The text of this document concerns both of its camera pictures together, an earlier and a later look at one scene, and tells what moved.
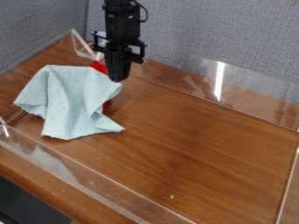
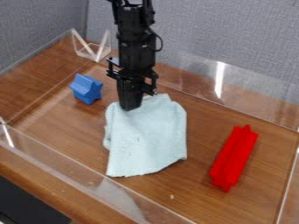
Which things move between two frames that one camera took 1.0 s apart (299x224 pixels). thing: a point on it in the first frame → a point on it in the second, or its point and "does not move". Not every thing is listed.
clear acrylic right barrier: (288, 211) does not move
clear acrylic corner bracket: (81, 48) does not move
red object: (100, 66) → (232, 157)
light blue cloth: (65, 94) → (145, 137)
